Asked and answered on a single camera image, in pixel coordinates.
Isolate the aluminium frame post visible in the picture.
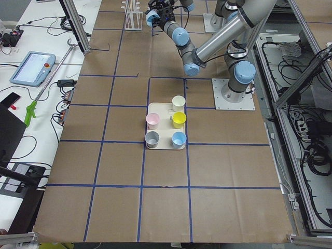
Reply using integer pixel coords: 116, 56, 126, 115
59, 0, 91, 54

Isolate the black power adapter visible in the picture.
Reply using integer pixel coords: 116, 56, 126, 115
57, 79, 77, 88

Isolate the green handled reacher grabber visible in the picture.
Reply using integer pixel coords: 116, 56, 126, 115
24, 38, 78, 127

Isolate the light blue plastic cup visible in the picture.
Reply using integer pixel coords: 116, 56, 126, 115
145, 10, 160, 27

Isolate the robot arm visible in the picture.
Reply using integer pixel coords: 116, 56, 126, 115
145, 1, 276, 103
203, 1, 243, 35

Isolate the black smartphone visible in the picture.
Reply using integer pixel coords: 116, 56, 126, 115
1, 92, 21, 108

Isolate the grey plastic cup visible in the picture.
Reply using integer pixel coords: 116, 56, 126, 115
145, 131, 160, 148

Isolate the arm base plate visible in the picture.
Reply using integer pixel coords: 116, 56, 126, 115
203, 13, 231, 34
212, 78, 255, 111

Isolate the cream plastic tray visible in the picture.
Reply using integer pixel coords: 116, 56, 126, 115
145, 103, 186, 150

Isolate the teach pendant tablet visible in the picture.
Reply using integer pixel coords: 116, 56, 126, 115
9, 51, 56, 87

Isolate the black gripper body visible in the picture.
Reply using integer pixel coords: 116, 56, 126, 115
153, 6, 175, 27

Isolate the white wire cup rack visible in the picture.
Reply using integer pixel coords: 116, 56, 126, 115
121, 0, 143, 31

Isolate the yellow plastic cup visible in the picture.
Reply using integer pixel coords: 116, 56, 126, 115
172, 112, 187, 129

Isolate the white plastic cup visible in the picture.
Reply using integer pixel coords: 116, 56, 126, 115
172, 95, 186, 112

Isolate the pink plastic cup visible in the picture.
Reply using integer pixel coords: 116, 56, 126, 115
146, 113, 160, 130

